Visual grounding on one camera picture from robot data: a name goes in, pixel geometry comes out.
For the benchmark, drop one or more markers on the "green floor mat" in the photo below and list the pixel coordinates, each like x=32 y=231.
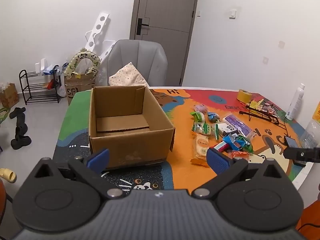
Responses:
x=3 y=116

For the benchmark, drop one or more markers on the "blue plastic bag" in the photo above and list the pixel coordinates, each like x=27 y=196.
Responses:
x=50 y=69

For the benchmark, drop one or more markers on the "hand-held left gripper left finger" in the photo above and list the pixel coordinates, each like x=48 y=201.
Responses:
x=98 y=158

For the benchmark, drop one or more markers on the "colourful small packets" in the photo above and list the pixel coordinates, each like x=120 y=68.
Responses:
x=269 y=107

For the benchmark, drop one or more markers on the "pink round snack packet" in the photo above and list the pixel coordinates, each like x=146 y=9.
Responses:
x=201 y=108

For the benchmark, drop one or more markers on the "red item on rack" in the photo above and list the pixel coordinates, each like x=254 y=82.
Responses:
x=51 y=84

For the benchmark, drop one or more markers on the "grey brown door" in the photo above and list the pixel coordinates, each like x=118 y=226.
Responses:
x=165 y=42

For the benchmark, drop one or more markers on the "white wall outlet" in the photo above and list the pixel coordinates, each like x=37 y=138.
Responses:
x=265 y=60
x=281 y=45

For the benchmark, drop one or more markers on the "small brown cardboard box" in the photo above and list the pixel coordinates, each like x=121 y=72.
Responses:
x=10 y=96

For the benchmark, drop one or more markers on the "white plastic holder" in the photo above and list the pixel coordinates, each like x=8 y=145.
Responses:
x=42 y=66

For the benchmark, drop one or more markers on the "yellow slipper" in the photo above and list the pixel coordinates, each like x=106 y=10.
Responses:
x=8 y=175

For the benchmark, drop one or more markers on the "clear plastic bottle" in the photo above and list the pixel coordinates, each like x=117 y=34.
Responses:
x=311 y=135

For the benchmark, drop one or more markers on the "white rack with holes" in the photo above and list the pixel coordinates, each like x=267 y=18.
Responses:
x=98 y=27

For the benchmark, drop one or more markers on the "purple snack packet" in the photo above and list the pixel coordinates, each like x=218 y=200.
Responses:
x=237 y=124

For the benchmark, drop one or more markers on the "yellow small packets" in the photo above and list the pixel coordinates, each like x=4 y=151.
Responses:
x=255 y=103

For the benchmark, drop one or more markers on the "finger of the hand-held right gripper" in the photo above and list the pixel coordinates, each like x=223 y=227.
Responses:
x=302 y=153

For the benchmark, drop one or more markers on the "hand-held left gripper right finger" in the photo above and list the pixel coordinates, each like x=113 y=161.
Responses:
x=217 y=161

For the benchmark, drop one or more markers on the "grey upholstered chair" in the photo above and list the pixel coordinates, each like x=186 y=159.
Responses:
x=140 y=55

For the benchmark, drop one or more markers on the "white green snack packet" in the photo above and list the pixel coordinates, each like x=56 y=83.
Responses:
x=215 y=130
x=200 y=127

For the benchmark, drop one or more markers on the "blue round snack packet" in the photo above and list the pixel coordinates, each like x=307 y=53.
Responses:
x=213 y=117

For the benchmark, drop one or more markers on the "green round snack packet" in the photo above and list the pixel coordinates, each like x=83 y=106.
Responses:
x=198 y=116

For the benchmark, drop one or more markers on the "black phone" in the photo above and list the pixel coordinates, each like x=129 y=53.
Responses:
x=291 y=141

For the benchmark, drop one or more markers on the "colourful printed table mat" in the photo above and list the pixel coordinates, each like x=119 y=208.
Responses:
x=180 y=160

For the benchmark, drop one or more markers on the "orange biscuit packet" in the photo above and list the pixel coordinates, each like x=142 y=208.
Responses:
x=201 y=146

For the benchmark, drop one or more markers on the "blue foil snack packet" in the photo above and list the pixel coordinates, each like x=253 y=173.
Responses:
x=232 y=141

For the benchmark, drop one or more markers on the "white light switch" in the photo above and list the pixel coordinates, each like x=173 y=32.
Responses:
x=233 y=13

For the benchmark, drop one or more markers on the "large printed cardboard carton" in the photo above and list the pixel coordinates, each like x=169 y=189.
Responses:
x=77 y=85

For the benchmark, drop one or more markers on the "orange red snack packet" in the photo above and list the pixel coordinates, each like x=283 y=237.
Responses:
x=240 y=155

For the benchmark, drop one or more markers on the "cream dotted pillow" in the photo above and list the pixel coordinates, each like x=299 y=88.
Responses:
x=127 y=76

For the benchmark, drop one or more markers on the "white spray bottle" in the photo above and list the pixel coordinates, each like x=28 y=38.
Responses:
x=295 y=102

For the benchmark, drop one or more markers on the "yellow tape roll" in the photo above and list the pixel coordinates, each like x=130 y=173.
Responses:
x=243 y=96

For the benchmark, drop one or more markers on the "black metal shoe rack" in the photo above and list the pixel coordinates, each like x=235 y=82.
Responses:
x=32 y=73

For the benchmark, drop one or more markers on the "white plastic bag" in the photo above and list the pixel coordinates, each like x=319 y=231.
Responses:
x=61 y=90

